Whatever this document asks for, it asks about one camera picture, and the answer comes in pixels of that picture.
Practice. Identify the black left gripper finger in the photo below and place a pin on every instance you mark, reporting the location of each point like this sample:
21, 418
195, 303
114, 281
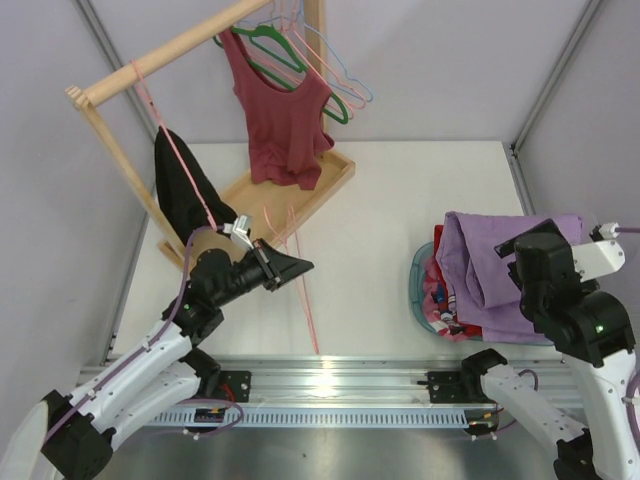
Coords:
264, 248
289, 268

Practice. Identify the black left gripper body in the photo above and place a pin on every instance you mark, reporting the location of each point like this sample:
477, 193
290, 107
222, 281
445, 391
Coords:
270, 267

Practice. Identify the pink wire hanger with trousers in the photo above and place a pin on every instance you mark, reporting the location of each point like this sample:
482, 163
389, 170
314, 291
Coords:
300, 282

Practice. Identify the purple trousers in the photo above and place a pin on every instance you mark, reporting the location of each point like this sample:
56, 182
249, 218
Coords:
486, 297

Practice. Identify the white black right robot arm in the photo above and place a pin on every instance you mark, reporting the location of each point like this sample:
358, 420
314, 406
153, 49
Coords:
592, 330

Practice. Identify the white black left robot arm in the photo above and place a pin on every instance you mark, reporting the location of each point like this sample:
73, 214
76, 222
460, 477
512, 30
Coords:
83, 434

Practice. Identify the green hanger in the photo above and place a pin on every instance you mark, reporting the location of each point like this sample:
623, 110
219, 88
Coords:
274, 44

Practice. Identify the wooden clothes rack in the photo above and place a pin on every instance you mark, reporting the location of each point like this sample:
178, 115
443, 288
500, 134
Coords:
277, 211

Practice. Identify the black garment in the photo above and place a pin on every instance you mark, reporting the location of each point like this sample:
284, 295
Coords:
176, 196

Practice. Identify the maroon tank top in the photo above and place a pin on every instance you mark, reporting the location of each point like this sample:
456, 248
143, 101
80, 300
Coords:
285, 133

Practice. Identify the teal plastic basin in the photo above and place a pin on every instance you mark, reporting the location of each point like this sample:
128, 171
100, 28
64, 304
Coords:
415, 291

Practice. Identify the colourful clothes in basin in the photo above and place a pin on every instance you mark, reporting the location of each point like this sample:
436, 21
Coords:
428, 306

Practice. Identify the red folded cloth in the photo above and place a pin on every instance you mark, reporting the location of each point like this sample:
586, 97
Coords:
439, 240

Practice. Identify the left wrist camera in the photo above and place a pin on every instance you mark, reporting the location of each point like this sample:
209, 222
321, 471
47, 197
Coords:
239, 232

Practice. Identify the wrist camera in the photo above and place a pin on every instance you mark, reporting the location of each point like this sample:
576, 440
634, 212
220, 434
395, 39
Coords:
239, 232
601, 257

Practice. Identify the pink wire hanger with black garment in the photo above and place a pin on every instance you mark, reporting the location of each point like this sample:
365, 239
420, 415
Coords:
142, 89

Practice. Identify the aluminium rail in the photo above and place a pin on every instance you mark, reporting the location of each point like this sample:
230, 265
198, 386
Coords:
339, 383

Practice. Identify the white slotted cable duct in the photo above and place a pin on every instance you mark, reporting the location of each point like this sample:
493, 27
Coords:
263, 417

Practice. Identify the empty pink wire hanger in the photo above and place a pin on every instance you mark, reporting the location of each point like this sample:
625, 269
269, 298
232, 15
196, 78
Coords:
282, 76

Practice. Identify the blue wire hanger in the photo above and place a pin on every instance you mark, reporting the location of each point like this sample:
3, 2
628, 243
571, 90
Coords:
345, 60

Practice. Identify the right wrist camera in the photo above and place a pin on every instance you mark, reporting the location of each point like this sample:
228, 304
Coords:
601, 257

